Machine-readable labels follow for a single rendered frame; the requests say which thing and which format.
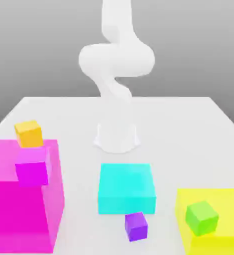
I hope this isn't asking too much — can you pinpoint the small orange cube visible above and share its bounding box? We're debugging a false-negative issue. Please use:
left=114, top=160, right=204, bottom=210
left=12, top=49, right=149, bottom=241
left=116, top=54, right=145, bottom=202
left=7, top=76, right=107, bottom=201
left=14, top=120, right=44, bottom=148

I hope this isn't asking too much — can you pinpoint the small magenta cube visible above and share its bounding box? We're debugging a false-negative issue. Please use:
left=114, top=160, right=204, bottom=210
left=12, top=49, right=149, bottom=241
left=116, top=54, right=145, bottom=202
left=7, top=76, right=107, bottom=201
left=14, top=146, right=49, bottom=187

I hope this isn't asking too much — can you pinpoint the small purple cube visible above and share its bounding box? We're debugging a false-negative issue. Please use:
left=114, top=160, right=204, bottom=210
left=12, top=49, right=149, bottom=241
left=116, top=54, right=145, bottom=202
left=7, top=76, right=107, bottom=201
left=124, top=212, right=149, bottom=242

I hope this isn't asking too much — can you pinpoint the small green cube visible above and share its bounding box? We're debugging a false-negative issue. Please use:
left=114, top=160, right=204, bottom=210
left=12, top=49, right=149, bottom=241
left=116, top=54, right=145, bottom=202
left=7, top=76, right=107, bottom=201
left=185, top=200, right=220, bottom=237

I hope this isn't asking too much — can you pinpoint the large cyan box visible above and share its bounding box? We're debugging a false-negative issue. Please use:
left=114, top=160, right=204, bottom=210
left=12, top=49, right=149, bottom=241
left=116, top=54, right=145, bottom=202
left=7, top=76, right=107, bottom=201
left=97, top=163, right=157, bottom=215

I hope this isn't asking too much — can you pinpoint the large yellow box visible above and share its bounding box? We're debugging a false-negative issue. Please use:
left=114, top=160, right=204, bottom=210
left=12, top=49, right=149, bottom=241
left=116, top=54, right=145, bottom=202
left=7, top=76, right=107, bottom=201
left=174, top=188, right=234, bottom=255

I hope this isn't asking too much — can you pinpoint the large pink box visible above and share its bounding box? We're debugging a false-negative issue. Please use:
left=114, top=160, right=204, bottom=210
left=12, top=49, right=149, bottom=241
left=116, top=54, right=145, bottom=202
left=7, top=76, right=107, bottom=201
left=0, top=139, right=65, bottom=254

